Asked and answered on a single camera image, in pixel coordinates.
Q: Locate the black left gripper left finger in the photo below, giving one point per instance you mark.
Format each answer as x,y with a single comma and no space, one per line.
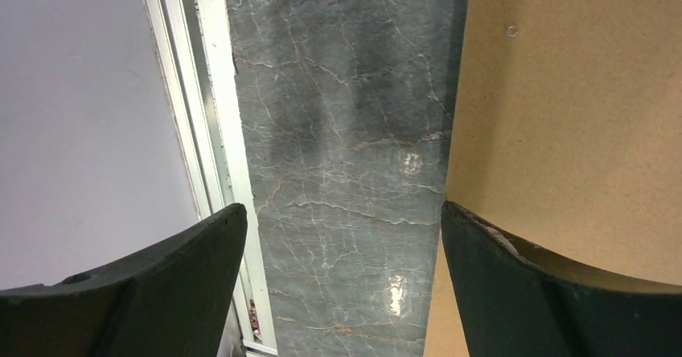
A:
169,299

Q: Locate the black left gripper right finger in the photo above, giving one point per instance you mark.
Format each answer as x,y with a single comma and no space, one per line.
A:
516,298

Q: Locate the brown backing board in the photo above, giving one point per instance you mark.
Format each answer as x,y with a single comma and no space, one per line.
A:
567,133

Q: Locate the aluminium side rail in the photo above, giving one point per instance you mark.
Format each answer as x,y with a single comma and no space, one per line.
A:
195,53

